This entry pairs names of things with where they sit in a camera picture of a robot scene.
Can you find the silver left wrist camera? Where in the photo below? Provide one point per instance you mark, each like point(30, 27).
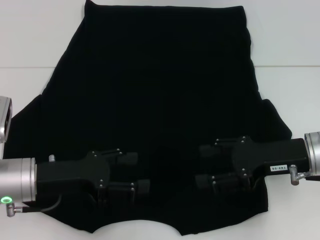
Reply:
point(5, 117)

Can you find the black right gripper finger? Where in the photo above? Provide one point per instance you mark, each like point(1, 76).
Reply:
point(205, 182)
point(210, 150)

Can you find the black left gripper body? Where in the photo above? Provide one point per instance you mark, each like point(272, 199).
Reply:
point(72, 172)

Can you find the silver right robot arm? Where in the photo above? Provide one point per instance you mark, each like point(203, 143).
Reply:
point(313, 152)

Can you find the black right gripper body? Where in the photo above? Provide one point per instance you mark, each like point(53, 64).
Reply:
point(270, 156)

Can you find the black shirt with white print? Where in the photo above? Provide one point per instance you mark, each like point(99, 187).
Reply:
point(160, 87)

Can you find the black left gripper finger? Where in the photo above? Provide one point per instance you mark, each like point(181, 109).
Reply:
point(126, 158)
point(142, 186)

